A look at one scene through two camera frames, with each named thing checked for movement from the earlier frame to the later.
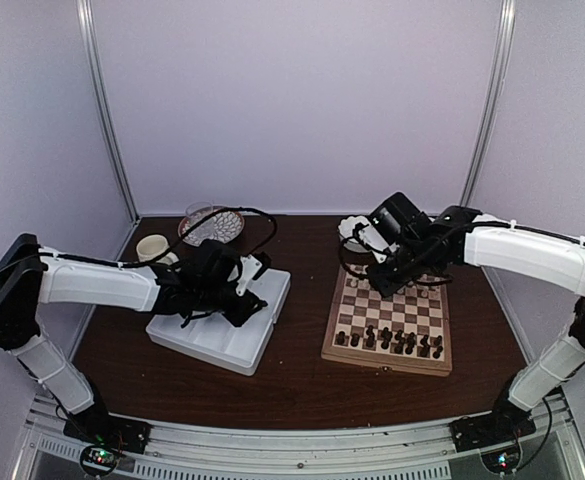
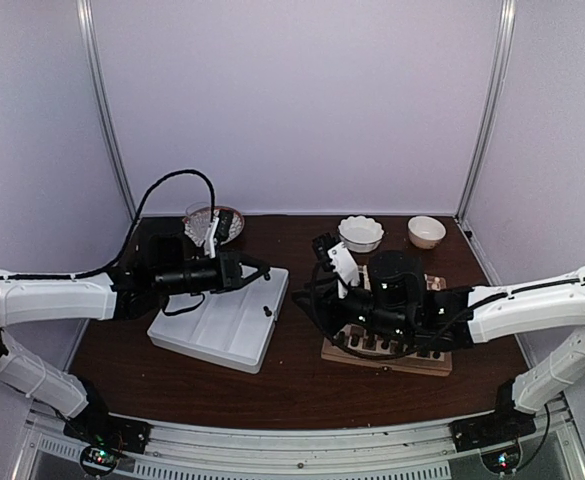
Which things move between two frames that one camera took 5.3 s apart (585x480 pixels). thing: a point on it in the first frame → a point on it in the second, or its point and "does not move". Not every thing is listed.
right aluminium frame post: [501, 66] does not move
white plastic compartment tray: [215, 337] does not move
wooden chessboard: [404, 332] does not move
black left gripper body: [211, 298] → [216, 281]
